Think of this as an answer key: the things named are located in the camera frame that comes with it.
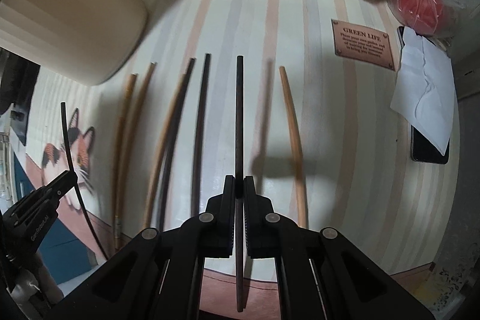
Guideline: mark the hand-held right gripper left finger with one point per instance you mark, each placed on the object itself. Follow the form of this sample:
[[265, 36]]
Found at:
[[231, 192]]

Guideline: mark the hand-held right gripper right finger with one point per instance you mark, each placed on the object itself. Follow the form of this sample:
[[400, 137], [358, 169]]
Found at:
[[249, 192]]

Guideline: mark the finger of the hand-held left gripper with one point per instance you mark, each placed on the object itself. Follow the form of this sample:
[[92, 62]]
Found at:
[[60, 183]]

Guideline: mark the dark wooden chopstick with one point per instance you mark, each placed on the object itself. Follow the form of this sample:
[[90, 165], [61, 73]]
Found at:
[[239, 117], [176, 132], [69, 143], [199, 140]]

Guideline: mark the light wooden chopstick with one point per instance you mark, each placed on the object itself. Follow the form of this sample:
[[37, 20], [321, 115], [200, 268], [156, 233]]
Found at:
[[293, 125], [160, 155], [132, 125], [120, 140]]

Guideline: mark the beige chopstick holder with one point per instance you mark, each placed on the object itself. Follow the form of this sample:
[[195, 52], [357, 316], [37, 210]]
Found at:
[[63, 24]]

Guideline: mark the striped cat print table cover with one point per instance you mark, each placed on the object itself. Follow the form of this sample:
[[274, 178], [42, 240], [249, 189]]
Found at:
[[337, 155]]

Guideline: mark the black smartphone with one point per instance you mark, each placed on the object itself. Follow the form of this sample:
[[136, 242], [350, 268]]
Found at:
[[427, 156]]

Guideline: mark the white paper sheet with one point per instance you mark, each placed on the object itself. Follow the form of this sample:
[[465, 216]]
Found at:
[[423, 87]]

